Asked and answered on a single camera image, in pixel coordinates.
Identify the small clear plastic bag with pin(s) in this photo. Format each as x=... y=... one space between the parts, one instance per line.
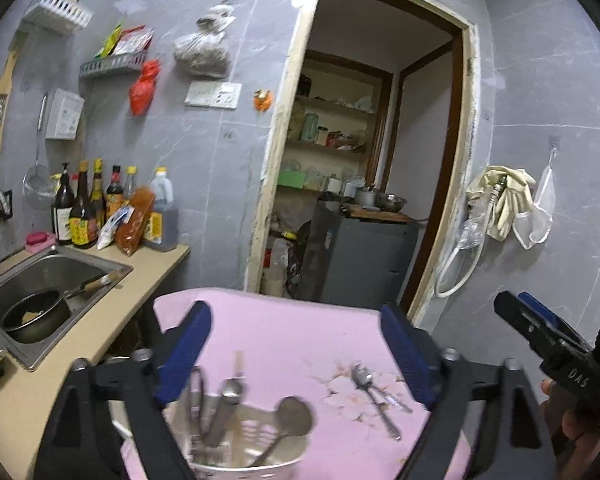
x=216 y=17

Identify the red plastic bag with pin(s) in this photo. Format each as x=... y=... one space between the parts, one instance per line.
x=144 y=91

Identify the red and white packet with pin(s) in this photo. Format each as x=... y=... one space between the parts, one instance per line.
x=134 y=41

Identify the green box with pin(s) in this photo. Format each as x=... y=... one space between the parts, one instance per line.
x=291 y=179

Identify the steel kitchen sink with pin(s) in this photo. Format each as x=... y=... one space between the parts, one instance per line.
x=45 y=267

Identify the white plastic utensil holder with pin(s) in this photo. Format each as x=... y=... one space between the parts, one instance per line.
x=260 y=470

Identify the white wall socket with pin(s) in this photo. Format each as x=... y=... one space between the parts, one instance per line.
x=226 y=95

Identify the wooden chopstick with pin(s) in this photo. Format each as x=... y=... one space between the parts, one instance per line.
x=238 y=365

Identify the wooden board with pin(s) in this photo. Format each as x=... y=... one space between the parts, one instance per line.
x=380 y=216

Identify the crumpled clear plastic bag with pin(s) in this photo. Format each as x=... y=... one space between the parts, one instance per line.
x=472 y=230

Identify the pink floral tablecloth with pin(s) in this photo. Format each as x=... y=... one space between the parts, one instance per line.
x=290 y=330

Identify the large cooking oil jug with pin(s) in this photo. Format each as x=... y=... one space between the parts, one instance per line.
x=162 y=200

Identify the dark bottle yellow red label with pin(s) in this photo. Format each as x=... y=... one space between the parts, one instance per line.
x=81 y=222

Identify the white and blue packet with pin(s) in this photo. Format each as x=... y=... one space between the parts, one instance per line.
x=111 y=230

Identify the metal mesh strainer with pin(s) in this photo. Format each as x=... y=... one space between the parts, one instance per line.
x=37 y=187

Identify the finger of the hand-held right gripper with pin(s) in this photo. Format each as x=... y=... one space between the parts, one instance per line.
x=517 y=317
x=550 y=317

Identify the wooden door frame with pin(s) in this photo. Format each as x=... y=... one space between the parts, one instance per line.
x=280 y=125

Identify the clear bag on hook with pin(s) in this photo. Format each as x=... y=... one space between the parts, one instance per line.
x=537 y=210

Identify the orange seasoning packet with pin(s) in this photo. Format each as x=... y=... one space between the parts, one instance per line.
x=134 y=220

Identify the clear bottle with yellow cap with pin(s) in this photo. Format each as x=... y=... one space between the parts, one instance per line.
x=130 y=185

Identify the metal pot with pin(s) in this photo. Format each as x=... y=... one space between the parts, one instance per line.
x=367 y=197

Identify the white wall basket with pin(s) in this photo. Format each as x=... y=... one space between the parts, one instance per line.
x=57 y=10

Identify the slim bottle with yellow cap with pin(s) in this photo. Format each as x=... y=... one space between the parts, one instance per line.
x=98 y=192

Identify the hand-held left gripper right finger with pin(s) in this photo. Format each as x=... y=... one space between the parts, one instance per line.
x=405 y=355

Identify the dark bottle with red label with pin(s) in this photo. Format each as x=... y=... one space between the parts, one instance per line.
x=114 y=192

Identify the grey wall rack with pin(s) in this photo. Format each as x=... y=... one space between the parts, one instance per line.
x=112 y=66

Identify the large metal spoon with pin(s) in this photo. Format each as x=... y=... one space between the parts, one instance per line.
x=361 y=376

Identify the wooden storage shelf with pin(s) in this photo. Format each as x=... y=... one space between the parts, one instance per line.
x=330 y=146

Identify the grey cabinet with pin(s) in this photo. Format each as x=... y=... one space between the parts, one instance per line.
x=360 y=260

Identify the dark bottle with pump cap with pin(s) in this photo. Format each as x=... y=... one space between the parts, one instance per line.
x=62 y=210

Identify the metal ladle spoon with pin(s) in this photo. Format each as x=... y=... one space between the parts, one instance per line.
x=295 y=415

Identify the large bag of dried goods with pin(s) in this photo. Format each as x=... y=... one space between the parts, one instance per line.
x=202 y=55

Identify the small metal spoon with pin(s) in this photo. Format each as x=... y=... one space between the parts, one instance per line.
x=397 y=402

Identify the cream rubber gloves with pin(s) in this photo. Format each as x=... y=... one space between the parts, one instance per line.
x=510 y=200

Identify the orange wall hook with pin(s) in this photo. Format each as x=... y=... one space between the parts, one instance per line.
x=262 y=100

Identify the person's right hand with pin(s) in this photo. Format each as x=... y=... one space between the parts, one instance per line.
x=577 y=430

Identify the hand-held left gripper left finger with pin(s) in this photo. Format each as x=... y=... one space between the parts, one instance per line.
x=185 y=355

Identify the white wall box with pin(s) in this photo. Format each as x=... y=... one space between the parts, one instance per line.
x=65 y=115

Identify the yellow green packet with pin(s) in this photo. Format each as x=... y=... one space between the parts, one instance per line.
x=109 y=42

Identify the white plastic jug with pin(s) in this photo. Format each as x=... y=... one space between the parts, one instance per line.
x=275 y=270

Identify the green canister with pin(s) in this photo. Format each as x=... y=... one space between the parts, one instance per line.
x=310 y=127

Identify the steel bowl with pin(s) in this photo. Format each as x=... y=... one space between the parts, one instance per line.
x=392 y=203

